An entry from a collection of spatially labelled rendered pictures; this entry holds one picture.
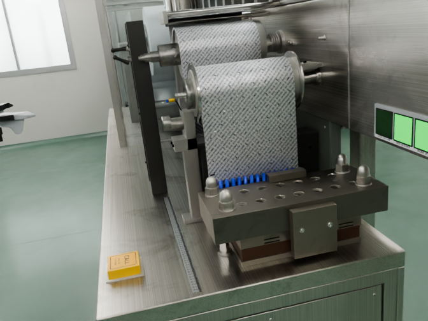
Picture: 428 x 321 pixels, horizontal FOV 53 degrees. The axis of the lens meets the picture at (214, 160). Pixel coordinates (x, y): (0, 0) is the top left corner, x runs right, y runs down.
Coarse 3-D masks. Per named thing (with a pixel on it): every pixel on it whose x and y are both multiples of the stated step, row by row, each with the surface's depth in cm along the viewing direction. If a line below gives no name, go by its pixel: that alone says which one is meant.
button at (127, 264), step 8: (112, 256) 98; (120, 256) 97; (128, 256) 97; (136, 256) 96; (112, 264) 94; (120, 264) 94; (128, 264) 93; (136, 264) 93; (112, 272) 92; (120, 272) 92; (128, 272) 93; (136, 272) 93
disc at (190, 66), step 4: (192, 64) 101; (188, 68) 106; (192, 68) 100; (192, 72) 100; (196, 76) 98; (196, 80) 98; (196, 84) 98; (196, 88) 99; (200, 96) 98; (200, 100) 98; (200, 104) 99; (200, 108) 99; (200, 112) 100; (200, 116) 101; (196, 120) 107; (200, 120) 103
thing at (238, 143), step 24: (216, 120) 101; (240, 120) 103; (264, 120) 104; (288, 120) 106; (216, 144) 103; (240, 144) 104; (264, 144) 106; (288, 144) 107; (216, 168) 105; (240, 168) 106; (264, 168) 108; (288, 168) 109
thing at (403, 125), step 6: (396, 114) 80; (396, 120) 80; (402, 120) 79; (408, 120) 77; (396, 126) 81; (402, 126) 79; (408, 126) 77; (396, 132) 81; (402, 132) 79; (408, 132) 77; (396, 138) 81; (402, 138) 80; (408, 138) 78; (408, 144) 78
